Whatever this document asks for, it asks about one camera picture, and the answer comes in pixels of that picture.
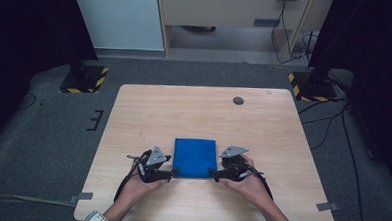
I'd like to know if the black striped stand base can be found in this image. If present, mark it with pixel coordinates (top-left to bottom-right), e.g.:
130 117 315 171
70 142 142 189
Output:
287 69 340 104
59 63 110 96

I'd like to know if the person's right hand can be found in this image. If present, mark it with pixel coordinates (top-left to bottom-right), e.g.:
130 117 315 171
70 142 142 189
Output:
217 153 277 210

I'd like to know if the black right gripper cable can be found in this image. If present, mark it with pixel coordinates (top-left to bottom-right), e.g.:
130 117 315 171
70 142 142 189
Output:
244 164 276 201

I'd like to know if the light wooden desk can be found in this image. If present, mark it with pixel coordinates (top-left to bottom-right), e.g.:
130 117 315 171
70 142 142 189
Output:
153 0 335 64

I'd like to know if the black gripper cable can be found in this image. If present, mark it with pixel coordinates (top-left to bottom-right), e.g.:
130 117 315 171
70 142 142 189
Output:
244 164 276 201
113 153 141 204

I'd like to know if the black hanging cable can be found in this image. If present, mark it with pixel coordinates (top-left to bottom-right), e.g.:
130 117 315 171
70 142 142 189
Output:
269 0 315 67

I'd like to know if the black curtain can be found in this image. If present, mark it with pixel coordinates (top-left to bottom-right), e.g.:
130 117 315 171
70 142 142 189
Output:
0 0 102 154
302 0 392 190

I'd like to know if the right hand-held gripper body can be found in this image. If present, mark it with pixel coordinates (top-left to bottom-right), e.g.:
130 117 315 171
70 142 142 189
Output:
217 144 268 185

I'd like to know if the black floor cable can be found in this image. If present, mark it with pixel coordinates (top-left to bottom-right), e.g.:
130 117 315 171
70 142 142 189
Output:
292 94 377 221

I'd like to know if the white panel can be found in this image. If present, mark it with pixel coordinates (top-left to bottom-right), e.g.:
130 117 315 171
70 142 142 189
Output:
68 0 167 52

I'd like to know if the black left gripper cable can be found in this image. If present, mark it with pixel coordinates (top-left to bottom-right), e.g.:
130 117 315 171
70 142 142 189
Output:
113 153 141 204

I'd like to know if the person's left hand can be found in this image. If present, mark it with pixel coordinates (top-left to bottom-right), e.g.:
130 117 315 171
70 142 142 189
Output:
119 171 169 208

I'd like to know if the grey tape strip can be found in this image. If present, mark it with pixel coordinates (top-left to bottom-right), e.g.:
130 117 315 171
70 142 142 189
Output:
315 201 340 213
68 191 94 206

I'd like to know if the blue cloth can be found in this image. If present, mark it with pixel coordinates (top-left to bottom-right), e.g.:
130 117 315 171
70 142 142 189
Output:
171 137 220 180

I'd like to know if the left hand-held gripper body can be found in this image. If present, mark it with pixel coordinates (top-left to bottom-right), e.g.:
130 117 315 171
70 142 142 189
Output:
125 144 173 184

